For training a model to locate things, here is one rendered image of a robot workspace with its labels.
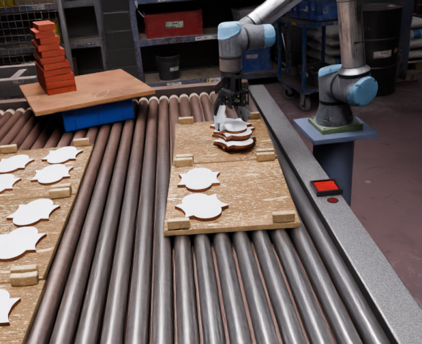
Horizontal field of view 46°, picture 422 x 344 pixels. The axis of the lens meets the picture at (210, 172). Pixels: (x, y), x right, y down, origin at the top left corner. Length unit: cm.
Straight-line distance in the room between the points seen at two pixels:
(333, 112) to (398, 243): 117
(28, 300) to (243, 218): 55
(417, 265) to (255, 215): 164
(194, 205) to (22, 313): 52
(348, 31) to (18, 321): 139
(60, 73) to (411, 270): 197
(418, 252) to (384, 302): 187
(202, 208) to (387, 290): 51
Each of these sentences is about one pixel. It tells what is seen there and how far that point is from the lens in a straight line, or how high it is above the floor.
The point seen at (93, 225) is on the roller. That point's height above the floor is 92.
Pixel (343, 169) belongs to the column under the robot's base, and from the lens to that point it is 213.
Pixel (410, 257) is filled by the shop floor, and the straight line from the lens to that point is 289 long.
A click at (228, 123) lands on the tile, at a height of 101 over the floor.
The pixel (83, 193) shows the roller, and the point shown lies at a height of 92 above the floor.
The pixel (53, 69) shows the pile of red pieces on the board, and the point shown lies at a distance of 226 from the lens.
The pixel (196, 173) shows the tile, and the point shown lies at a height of 95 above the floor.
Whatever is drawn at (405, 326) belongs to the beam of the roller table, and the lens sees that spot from 104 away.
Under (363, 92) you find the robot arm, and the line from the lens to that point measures 191.
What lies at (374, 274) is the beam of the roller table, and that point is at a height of 91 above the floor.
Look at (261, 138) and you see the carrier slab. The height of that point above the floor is 94.
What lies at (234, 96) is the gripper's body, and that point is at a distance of 167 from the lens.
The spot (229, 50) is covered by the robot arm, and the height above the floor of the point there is 128.
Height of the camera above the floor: 159
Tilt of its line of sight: 25 degrees down
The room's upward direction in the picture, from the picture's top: 4 degrees counter-clockwise
